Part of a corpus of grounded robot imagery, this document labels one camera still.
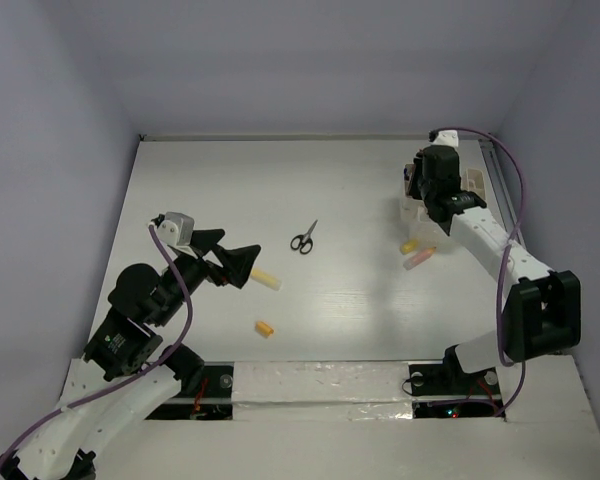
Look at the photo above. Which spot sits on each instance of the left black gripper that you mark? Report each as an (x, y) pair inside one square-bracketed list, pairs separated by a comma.
[(237, 261)]

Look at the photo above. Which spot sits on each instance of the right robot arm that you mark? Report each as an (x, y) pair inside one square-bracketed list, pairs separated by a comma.
[(538, 309)]

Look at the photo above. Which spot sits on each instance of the pink highlighter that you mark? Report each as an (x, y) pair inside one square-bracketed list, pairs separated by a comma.
[(419, 258)]

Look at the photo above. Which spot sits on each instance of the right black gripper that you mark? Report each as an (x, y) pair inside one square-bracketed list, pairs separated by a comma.
[(415, 188)]

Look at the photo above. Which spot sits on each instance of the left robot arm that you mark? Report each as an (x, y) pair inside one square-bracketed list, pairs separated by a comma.
[(135, 360)]

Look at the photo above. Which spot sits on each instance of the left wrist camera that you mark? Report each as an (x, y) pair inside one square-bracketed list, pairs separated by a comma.
[(174, 229)]

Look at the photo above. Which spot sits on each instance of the yellow highlighter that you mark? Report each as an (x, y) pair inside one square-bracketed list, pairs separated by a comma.
[(266, 279)]

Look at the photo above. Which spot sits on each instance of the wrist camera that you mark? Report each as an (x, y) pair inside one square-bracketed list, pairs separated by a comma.
[(174, 229), (444, 137)]

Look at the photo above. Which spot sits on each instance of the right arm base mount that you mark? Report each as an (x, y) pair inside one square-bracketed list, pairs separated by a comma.
[(437, 394)]

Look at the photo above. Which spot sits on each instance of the black handled scissors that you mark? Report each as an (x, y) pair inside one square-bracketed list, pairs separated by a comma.
[(303, 243)]

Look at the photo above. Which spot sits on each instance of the yellow highlighter cap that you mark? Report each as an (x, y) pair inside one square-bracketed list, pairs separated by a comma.
[(408, 246)]

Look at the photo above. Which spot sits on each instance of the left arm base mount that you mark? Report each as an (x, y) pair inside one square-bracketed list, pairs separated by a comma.
[(206, 390)]

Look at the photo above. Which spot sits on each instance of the orange highlighter cap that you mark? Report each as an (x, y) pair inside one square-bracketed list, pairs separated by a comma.
[(264, 329)]

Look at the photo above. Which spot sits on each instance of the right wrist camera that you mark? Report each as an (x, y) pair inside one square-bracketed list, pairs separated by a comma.
[(444, 137)]

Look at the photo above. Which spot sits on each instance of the white perforated organizer basket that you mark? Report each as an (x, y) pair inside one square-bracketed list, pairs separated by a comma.
[(422, 228)]

